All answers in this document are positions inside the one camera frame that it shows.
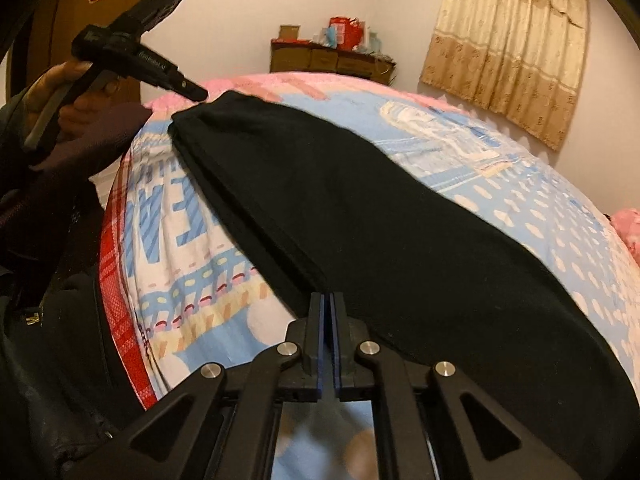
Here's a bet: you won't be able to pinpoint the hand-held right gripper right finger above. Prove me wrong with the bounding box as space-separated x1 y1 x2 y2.
330 292 582 480

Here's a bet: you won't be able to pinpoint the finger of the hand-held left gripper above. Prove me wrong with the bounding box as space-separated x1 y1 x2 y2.
172 71 209 102

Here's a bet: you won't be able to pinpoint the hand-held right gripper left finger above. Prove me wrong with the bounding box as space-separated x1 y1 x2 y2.
75 292 326 480

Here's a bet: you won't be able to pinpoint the black pants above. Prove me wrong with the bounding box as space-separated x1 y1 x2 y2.
167 89 640 480

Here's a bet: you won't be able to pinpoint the person's left forearm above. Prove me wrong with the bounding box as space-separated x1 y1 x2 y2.
30 101 152 183

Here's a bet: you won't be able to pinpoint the person's left hand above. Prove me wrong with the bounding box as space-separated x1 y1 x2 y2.
26 60 123 142

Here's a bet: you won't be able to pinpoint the wooden door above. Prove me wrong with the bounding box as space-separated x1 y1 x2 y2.
27 0 157 111

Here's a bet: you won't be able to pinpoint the dark wooden dresser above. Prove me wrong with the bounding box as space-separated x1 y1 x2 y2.
269 37 398 87

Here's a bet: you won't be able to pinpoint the red plaid bed sheet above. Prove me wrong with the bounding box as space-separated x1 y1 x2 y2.
98 157 162 412

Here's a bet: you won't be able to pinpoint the blue printed blanket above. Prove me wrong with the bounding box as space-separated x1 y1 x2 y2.
107 72 640 480

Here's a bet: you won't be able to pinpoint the person's dark jacket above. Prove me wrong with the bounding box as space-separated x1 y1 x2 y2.
0 85 153 480

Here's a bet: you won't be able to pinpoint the beige patterned curtain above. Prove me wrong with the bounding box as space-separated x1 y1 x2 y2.
419 0 589 152

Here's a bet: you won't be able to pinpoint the pink floral pillow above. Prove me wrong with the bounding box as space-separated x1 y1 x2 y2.
609 208 640 267

